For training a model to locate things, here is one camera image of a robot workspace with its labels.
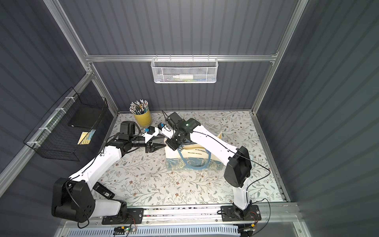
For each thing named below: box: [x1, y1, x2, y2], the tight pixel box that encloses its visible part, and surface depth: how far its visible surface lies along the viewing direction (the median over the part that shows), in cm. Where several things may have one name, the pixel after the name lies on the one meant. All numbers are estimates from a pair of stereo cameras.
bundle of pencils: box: [129, 98, 150, 116], surface depth 103 cm
